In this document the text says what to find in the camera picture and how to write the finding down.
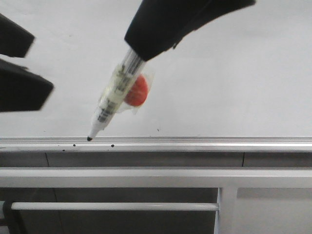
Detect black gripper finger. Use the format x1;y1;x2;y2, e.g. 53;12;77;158
0;14;35;58
0;60;54;112
124;0;256;61

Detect white black-tipped whiteboard marker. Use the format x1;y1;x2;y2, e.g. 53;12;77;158
87;49;146;141

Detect red round magnet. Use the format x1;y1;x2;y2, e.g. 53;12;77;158
124;74;148;107

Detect white whiteboard with aluminium frame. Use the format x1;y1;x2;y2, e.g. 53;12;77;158
0;0;312;152

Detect white horizontal rail bar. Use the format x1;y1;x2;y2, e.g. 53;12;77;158
11;202;219;211

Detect white metal pegboard cart frame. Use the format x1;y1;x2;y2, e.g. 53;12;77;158
0;167;312;234

